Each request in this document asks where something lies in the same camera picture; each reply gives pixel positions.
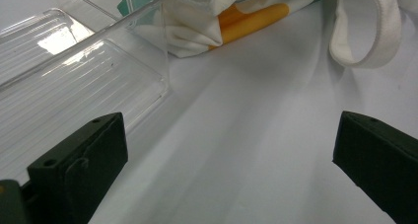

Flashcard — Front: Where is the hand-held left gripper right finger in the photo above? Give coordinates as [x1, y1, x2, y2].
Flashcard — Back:
[332, 111, 418, 224]

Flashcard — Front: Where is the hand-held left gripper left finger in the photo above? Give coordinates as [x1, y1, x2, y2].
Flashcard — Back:
[27, 112, 129, 224]

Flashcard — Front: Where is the white printed tote bag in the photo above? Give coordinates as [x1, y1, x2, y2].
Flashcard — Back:
[116, 0, 418, 69]

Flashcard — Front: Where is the clear plastic storage container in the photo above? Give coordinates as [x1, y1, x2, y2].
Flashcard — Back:
[0, 0, 171, 186]

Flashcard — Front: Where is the pale table cover sheet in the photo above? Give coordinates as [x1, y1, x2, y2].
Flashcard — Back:
[0, 0, 418, 224]

